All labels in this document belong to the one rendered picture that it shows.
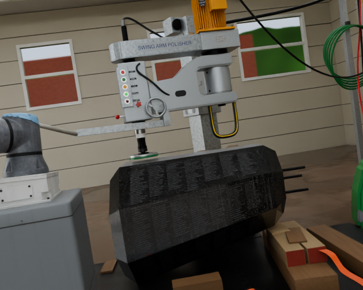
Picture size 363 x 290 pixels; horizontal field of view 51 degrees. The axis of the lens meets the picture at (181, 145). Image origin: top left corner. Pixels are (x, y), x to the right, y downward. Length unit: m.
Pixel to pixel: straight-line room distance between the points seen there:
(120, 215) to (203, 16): 1.57
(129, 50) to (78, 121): 6.15
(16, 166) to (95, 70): 7.25
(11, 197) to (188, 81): 1.58
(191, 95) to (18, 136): 1.45
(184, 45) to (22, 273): 1.88
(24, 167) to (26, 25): 7.70
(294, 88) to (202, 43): 6.93
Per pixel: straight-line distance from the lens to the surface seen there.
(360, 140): 4.85
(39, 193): 1.72
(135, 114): 2.74
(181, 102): 2.81
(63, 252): 1.67
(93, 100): 8.84
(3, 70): 9.27
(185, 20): 3.61
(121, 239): 2.55
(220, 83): 2.91
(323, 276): 2.38
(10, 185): 1.74
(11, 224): 1.68
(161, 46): 2.83
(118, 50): 2.80
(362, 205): 3.54
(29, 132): 1.78
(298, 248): 2.50
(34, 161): 1.77
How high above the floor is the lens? 1.09
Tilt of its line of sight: 3 degrees down
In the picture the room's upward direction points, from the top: 9 degrees counter-clockwise
